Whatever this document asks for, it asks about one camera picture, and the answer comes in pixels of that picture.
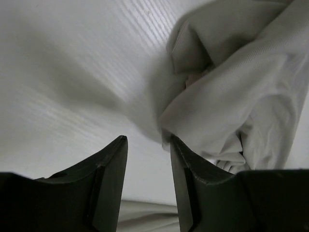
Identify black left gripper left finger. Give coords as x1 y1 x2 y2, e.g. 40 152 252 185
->
0 135 128 232

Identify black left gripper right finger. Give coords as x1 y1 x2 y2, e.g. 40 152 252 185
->
170 136 309 232

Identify grey trousers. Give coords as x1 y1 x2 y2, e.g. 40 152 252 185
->
125 0 309 174

